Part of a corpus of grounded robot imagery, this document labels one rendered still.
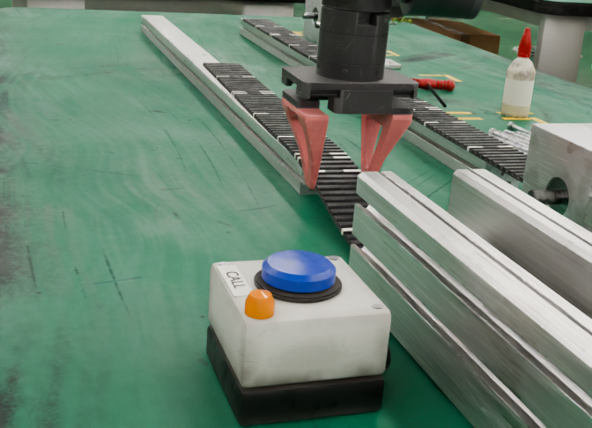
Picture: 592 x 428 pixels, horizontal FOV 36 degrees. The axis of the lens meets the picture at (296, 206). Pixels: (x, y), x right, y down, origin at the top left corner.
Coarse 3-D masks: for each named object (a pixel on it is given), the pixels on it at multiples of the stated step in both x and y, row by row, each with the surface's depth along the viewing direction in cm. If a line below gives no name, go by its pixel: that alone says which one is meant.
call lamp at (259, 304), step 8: (248, 296) 45; (256, 296) 44; (264, 296) 44; (248, 304) 45; (256, 304) 44; (264, 304) 44; (272, 304) 45; (248, 312) 45; (256, 312) 44; (264, 312) 44; (272, 312) 45
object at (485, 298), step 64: (384, 192) 58; (512, 192) 59; (384, 256) 57; (448, 256) 49; (512, 256) 57; (576, 256) 50; (448, 320) 49; (512, 320) 43; (576, 320) 41; (448, 384) 50; (512, 384) 43; (576, 384) 39
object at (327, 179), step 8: (320, 176) 79; (328, 176) 79; (336, 176) 79; (344, 176) 79; (352, 176) 79; (320, 184) 78; (328, 184) 78; (336, 184) 78; (344, 184) 78; (352, 184) 78
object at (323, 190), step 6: (318, 186) 77; (324, 186) 77; (330, 186) 77; (336, 186) 77; (342, 186) 77; (348, 186) 78; (354, 186) 78; (318, 192) 76; (324, 192) 76; (330, 192) 76; (336, 192) 76; (342, 192) 76; (348, 192) 77; (354, 192) 77
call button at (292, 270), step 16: (272, 256) 49; (288, 256) 49; (304, 256) 49; (320, 256) 49; (272, 272) 47; (288, 272) 47; (304, 272) 47; (320, 272) 47; (288, 288) 47; (304, 288) 47; (320, 288) 47
